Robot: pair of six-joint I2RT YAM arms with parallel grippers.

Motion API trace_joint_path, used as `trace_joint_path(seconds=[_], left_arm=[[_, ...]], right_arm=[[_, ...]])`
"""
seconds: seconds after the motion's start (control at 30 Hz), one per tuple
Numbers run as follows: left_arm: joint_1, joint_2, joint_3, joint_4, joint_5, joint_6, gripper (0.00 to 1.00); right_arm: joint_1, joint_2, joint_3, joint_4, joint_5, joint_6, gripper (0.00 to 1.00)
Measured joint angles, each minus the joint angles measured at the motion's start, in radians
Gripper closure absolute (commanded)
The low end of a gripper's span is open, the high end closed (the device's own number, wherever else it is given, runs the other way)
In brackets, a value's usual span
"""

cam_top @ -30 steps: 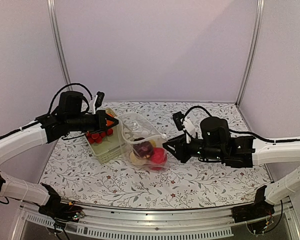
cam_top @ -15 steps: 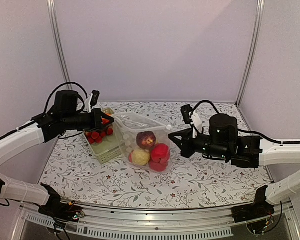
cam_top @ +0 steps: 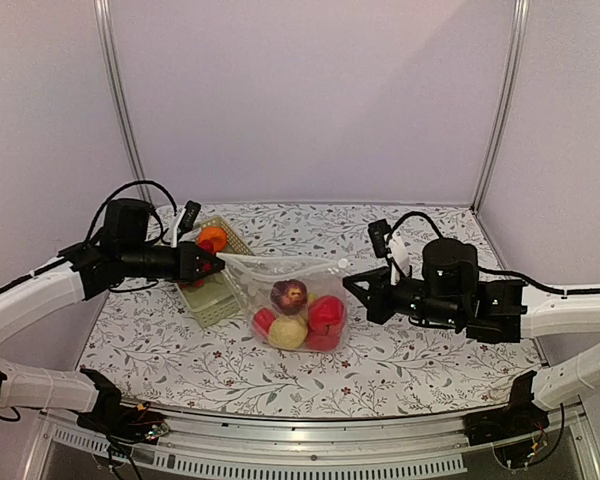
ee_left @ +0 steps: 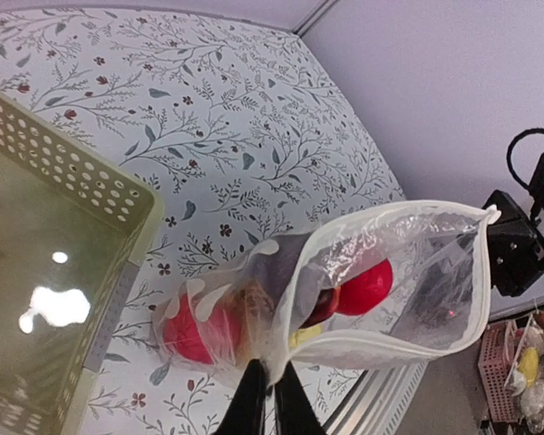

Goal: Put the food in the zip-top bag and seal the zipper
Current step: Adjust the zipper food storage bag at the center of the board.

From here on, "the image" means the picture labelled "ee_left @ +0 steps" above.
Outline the yellow corn cob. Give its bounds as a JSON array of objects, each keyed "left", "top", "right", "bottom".
[{"left": 288, "top": 324, "right": 323, "bottom": 349}]

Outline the pink plastic basket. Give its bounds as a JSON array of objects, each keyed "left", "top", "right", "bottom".
[{"left": 478, "top": 320, "right": 518, "bottom": 423}]

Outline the right aluminium corner post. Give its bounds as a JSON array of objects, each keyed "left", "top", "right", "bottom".
[{"left": 292, "top": 0, "right": 338, "bottom": 36}]

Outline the red pomegranate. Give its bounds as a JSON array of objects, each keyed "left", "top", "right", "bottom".
[
  {"left": 336, "top": 260, "right": 393, "bottom": 316},
  {"left": 162, "top": 296, "right": 241, "bottom": 365}
]

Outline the red apple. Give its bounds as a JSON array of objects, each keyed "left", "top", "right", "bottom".
[{"left": 300, "top": 287, "right": 340, "bottom": 329}]

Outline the aluminium front rail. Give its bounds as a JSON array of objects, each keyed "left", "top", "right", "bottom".
[{"left": 324, "top": 362, "right": 427, "bottom": 435}]

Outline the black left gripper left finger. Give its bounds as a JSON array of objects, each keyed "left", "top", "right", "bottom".
[{"left": 214, "top": 360, "right": 268, "bottom": 435}]

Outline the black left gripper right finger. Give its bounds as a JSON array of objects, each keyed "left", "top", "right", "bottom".
[{"left": 274, "top": 362, "right": 326, "bottom": 435}]

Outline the floral patterned table mat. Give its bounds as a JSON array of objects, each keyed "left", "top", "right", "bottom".
[{"left": 0, "top": 7, "right": 403, "bottom": 434}]

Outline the clear dotted zip top bag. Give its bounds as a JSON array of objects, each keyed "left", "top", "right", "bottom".
[{"left": 152, "top": 200, "right": 500, "bottom": 385}]

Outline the beige perforated plastic basket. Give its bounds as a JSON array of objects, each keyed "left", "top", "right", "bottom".
[{"left": 0, "top": 92, "right": 163, "bottom": 434}]

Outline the red pomegranate back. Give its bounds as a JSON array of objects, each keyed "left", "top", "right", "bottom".
[{"left": 162, "top": 296, "right": 241, "bottom": 365}]

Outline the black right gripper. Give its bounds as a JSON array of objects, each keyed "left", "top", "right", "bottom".
[{"left": 484, "top": 190, "right": 544, "bottom": 297}]

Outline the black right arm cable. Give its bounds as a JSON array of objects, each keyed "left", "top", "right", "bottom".
[{"left": 506, "top": 128, "right": 544, "bottom": 189}]

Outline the red pomegranate front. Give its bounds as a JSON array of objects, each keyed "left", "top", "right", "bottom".
[{"left": 336, "top": 260, "right": 393, "bottom": 316}]

